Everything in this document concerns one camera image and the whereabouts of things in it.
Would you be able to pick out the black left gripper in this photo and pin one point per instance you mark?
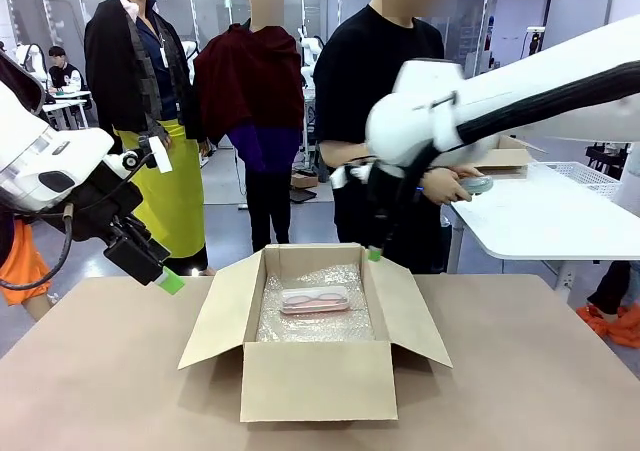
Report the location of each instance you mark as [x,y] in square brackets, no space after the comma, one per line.
[132,256]

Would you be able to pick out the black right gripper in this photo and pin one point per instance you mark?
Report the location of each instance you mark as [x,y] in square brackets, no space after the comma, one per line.
[381,206]

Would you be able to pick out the green glasses case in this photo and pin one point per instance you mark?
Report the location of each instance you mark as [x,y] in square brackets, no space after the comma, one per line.
[480,185]

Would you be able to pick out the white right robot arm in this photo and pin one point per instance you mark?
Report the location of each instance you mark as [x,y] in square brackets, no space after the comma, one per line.
[415,121]

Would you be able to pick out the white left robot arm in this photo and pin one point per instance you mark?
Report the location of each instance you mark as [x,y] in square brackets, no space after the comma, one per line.
[30,156]

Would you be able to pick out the person's right forearm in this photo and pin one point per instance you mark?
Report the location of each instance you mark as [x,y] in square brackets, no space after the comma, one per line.
[345,152]

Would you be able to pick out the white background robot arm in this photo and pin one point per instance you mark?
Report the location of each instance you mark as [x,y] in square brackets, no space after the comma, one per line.
[309,53]

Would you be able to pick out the glasses in pink case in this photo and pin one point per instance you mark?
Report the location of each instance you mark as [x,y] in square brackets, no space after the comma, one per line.
[315,299]

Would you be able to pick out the pink glasses case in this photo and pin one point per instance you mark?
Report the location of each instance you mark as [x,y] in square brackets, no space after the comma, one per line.
[314,309]

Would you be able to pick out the person's right hand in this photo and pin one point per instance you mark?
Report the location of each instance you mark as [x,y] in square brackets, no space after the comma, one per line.
[445,186]

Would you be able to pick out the person in yellow top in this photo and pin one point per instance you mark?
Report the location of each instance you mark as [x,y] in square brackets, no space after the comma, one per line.
[165,206]

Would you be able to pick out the clear bubble wrap sheet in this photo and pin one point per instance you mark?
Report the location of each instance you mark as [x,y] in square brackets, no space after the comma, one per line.
[320,327]

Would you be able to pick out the small box on floor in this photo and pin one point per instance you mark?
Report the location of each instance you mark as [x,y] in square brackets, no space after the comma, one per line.
[303,180]

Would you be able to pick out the open brown cardboard box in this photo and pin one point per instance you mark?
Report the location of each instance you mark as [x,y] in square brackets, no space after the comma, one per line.
[320,386]

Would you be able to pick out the small flat cardboard box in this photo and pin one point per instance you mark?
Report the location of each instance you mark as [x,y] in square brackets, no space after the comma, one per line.
[505,158]

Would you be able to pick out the white side table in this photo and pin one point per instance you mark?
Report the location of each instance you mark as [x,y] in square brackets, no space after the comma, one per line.
[540,221]

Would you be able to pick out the person in black t-shirt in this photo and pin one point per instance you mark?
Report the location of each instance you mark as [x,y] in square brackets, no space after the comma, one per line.
[360,71]

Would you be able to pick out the background work table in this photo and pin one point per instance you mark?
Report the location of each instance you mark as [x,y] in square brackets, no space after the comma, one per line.
[67,102]

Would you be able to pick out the mannequin dark red hoodie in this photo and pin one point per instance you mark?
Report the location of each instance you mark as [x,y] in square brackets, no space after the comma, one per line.
[250,86]

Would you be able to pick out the white plastic basket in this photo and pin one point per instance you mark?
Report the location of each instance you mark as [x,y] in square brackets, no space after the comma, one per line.
[590,176]

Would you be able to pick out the seated person in background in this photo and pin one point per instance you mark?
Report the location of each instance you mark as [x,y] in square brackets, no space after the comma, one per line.
[64,73]

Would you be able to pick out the person in dark trousers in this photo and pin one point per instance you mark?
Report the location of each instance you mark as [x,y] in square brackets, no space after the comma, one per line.
[612,286]

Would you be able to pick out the orange cloth on floor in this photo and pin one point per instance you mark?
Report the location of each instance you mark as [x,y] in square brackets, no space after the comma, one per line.
[625,328]

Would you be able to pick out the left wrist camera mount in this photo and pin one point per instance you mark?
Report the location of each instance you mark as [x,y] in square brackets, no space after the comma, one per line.
[160,153]

